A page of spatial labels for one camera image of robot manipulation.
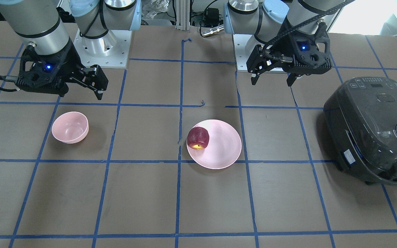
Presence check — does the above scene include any dark grey rice cooker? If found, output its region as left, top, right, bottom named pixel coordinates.
left=323, top=77, right=397, bottom=186

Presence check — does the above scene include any red apple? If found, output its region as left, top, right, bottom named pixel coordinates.
left=186, top=126, right=210, bottom=150

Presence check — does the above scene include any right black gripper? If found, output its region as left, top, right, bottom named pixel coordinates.
left=14, top=40, right=109, bottom=101

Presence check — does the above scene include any silver cylindrical connector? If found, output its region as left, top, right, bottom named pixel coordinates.
left=200, top=24, right=225, bottom=38

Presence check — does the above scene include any pink plate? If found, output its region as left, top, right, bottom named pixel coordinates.
left=186, top=119, right=242, bottom=169

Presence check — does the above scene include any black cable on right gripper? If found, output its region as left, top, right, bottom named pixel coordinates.
left=0, top=75, right=20, bottom=92

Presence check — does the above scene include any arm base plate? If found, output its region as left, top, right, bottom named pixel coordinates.
left=73, top=30, right=133, bottom=69
left=233, top=34, right=261, bottom=72

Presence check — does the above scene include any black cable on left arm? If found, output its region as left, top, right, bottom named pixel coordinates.
left=263, top=0, right=355, bottom=63

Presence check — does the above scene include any black power adapter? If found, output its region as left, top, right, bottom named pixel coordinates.
left=203, top=8, right=220, bottom=22

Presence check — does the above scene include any aluminium frame post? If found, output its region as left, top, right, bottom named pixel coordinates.
left=174, top=0, right=191, bottom=31

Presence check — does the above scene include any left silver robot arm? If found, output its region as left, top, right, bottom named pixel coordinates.
left=223, top=0, right=350, bottom=86

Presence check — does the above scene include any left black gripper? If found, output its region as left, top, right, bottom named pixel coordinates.
left=247, top=21, right=332, bottom=87

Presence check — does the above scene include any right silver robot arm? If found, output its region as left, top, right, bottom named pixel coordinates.
left=0, top=0, right=142, bottom=100

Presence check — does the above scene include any pink bowl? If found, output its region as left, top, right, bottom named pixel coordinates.
left=51, top=111, right=90, bottom=144

